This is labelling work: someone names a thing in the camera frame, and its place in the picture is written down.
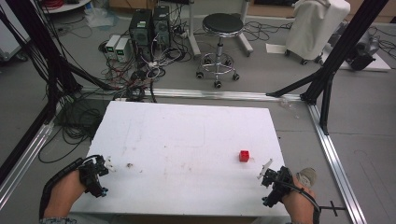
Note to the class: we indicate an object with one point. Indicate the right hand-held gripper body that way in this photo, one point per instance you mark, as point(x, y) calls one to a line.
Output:
point(278, 185)

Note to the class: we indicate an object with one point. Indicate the white floor mat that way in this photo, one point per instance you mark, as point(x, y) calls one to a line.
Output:
point(375, 63)

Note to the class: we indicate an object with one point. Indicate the white round table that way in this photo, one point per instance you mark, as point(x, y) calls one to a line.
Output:
point(63, 5)

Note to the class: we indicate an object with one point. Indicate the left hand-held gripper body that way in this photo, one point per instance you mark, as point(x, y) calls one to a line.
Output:
point(91, 177)

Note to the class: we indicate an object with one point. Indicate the black frame brace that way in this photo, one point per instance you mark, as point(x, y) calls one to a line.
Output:
point(295, 84)

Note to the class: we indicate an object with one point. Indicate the clear plastic bag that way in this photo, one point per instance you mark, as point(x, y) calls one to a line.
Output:
point(99, 17)

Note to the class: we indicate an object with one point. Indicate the black slanted frame strut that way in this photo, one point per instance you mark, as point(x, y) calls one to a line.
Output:
point(345, 49)

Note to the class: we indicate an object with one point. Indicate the black round stool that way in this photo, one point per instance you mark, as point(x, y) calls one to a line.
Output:
point(221, 28)

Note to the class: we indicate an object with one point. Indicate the white covered cart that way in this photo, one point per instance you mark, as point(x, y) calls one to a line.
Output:
point(314, 28)

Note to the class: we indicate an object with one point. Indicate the grey machine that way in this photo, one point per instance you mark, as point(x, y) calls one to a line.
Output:
point(364, 51)

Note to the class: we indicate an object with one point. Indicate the white paper sheet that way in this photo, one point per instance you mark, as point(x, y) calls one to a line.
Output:
point(276, 48)

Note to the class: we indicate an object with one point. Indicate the person's right hand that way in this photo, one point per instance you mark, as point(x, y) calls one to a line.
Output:
point(299, 202)

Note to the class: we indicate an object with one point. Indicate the person's left hand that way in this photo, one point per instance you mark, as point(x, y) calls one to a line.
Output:
point(67, 193)

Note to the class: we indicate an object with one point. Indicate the black frame post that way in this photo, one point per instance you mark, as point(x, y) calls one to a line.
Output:
point(326, 102)

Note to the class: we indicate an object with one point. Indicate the black computer tower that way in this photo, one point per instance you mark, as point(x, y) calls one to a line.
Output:
point(140, 31)
point(162, 26)

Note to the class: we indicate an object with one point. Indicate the long aluminium rail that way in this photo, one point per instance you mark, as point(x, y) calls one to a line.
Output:
point(218, 94)

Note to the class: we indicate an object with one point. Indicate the red toy block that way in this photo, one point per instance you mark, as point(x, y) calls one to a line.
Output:
point(244, 156)

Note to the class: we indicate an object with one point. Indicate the white power supply box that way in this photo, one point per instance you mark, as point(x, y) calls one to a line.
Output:
point(111, 46)
point(122, 49)

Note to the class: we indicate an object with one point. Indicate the white table frame legs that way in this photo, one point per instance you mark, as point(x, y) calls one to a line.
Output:
point(218, 34)

